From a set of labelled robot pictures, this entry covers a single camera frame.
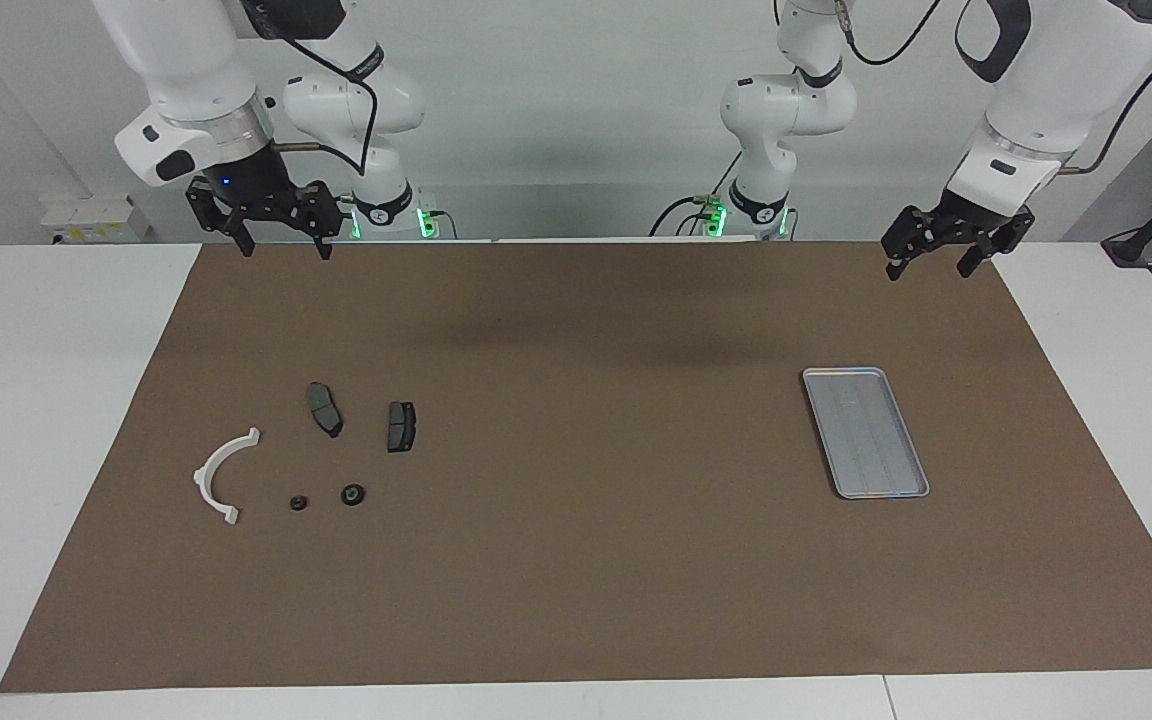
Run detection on silver metal tray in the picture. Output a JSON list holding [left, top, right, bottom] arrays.
[[802, 367, 931, 500]]

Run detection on long curved grey brake pad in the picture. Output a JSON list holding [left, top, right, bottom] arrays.
[[307, 382, 344, 439]]

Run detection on white curved plastic bracket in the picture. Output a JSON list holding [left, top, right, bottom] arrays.
[[193, 427, 262, 526]]

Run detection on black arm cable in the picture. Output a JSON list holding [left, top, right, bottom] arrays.
[[241, 0, 382, 179], [831, 0, 1152, 177]]

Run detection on black base cable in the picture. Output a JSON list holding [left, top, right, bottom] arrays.
[[649, 150, 742, 238]]

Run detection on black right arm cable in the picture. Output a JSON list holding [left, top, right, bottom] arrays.
[[241, 0, 382, 179]]

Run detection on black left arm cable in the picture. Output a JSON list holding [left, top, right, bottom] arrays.
[[831, 0, 1152, 177]]

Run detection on white power strip box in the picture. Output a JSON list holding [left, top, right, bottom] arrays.
[[40, 195, 150, 244]]

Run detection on brown table mat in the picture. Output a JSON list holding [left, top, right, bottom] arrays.
[[0, 240, 1152, 693]]

